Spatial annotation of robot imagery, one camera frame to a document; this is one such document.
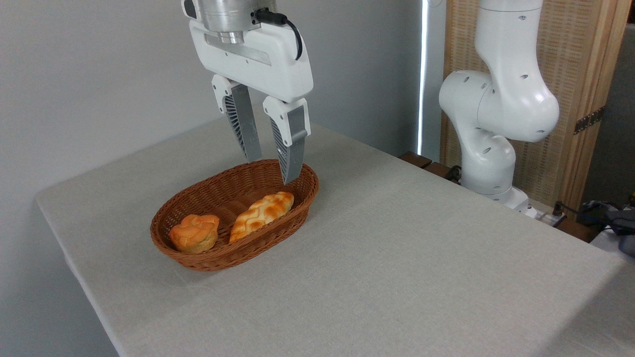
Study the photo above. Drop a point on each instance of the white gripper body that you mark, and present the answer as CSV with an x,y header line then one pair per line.
x,y
258,69

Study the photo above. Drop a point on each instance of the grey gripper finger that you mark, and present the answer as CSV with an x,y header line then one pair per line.
x,y
293,144
245,124

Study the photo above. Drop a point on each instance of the round orange bread roll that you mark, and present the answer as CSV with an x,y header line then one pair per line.
x,y
194,233

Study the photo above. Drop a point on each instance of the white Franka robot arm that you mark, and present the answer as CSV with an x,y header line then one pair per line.
x,y
506,99

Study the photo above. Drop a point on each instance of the long braided bread loaf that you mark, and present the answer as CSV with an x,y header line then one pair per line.
x,y
260,214

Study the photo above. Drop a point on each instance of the brown wicker basket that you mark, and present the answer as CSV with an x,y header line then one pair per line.
x,y
208,196

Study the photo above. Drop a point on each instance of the brown wooden block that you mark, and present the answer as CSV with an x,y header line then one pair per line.
x,y
578,230
414,159
438,169

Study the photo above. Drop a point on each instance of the beige tablecloth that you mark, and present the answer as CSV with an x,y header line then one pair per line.
x,y
397,258

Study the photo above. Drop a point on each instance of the metal screen hinge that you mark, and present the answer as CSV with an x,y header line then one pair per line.
x,y
589,120

